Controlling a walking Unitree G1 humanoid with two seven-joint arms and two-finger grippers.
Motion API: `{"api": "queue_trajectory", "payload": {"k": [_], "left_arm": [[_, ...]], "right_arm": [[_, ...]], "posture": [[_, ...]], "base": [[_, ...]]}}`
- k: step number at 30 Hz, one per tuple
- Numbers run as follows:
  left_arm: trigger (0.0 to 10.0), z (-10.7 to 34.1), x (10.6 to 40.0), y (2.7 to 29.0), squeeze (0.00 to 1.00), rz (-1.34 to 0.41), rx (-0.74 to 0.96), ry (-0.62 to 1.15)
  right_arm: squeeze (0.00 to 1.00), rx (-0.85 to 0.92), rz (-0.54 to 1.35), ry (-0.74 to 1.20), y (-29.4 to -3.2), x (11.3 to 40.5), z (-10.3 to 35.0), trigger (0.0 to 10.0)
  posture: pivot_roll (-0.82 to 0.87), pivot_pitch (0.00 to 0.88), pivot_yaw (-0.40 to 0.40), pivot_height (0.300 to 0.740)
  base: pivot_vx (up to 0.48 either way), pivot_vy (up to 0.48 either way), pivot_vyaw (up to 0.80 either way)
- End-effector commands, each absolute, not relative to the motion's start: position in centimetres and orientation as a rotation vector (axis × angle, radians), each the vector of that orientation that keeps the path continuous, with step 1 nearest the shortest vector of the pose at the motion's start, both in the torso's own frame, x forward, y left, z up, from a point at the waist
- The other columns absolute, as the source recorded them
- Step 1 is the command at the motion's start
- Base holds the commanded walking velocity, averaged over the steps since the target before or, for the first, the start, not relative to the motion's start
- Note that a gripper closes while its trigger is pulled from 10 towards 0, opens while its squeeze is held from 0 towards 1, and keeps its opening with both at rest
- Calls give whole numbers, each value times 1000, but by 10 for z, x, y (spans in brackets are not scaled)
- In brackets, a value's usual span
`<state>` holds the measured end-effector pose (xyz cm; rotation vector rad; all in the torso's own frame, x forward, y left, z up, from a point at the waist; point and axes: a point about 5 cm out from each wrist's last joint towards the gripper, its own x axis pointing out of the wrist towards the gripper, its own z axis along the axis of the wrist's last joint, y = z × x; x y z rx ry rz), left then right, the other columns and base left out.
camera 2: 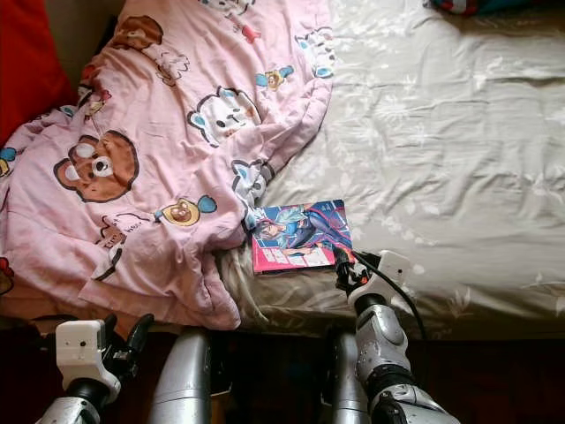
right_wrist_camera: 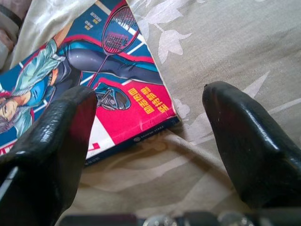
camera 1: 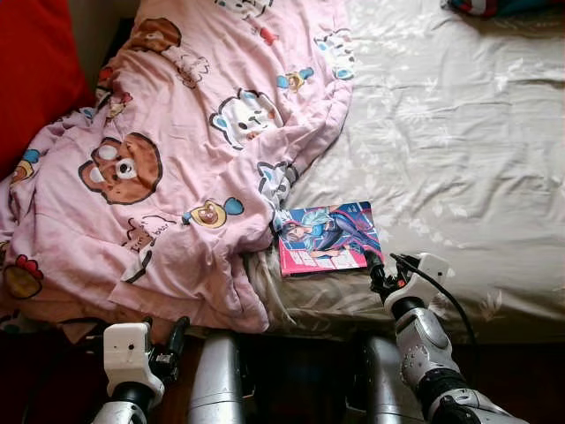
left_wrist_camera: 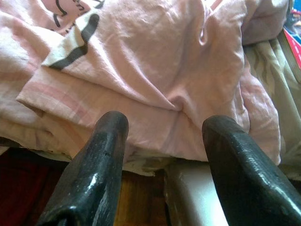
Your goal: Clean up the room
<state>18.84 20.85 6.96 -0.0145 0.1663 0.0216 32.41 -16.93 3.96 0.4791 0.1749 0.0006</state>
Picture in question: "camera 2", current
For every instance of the silver left robot leg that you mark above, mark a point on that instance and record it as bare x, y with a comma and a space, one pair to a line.
184, 380

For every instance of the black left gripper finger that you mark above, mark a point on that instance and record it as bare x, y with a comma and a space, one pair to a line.
140, 334
109, 332

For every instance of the anime cover magazine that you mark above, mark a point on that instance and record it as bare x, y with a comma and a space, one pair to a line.
300, 237

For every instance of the pink cartoon print blanket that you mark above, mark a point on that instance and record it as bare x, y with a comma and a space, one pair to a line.
168, 115

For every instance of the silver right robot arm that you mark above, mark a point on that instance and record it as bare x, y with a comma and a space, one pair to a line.
384, 340

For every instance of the silver robot leg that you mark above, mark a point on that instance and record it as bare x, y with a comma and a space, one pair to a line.
184, 380
349, 389

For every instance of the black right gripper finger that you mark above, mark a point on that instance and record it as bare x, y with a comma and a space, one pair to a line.
339, 260

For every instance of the silver right robot leg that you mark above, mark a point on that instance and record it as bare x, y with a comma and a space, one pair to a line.
349, 389

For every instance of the bed with beige floral sheet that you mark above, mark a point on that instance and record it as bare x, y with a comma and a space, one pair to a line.
450, 159

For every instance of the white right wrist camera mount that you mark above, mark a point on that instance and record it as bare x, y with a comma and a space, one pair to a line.
387, 274

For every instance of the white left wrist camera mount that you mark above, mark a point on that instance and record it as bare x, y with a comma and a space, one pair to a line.
79, 353

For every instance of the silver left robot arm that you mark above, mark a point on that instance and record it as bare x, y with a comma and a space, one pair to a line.
71, 411

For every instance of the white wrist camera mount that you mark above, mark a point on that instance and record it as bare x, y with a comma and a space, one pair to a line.
79, 353
387, 274

